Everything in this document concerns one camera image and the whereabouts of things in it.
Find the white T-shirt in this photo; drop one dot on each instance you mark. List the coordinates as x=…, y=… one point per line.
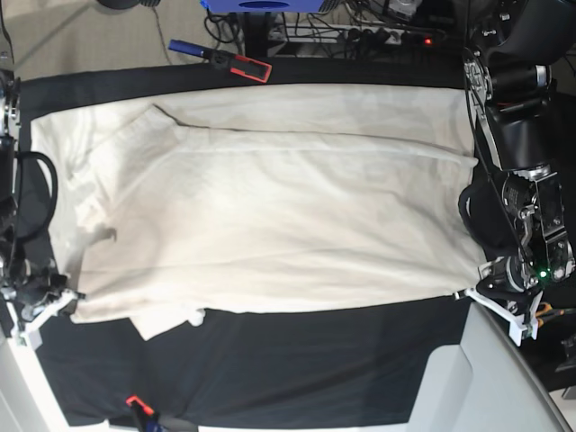
x=263, y=199

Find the white plastic bin left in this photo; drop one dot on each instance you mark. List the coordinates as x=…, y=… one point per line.
x=27, y=401

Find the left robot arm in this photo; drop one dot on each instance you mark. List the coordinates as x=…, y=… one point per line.
x=509, y=90

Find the red black clamp near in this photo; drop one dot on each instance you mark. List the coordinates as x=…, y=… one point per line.
x=142, y=417

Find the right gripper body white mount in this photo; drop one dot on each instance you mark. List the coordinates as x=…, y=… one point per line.
x=32, y=301

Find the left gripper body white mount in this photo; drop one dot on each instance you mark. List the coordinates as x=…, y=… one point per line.
x=507, y=290

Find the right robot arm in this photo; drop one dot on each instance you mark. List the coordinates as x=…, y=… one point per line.
x=15, y=265

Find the blue box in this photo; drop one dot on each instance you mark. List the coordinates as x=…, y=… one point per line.
x=262, y=6

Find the white plastic bin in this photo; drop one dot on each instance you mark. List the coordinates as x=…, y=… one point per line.
x=482, y=384
x=27, y=401

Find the black table cloth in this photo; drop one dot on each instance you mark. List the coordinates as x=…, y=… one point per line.
x=315, y=370

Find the white plastic bin right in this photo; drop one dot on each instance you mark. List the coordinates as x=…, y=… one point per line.
x=482, y=384

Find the orange handled scissors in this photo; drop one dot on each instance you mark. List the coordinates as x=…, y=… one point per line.
x=546, y=313

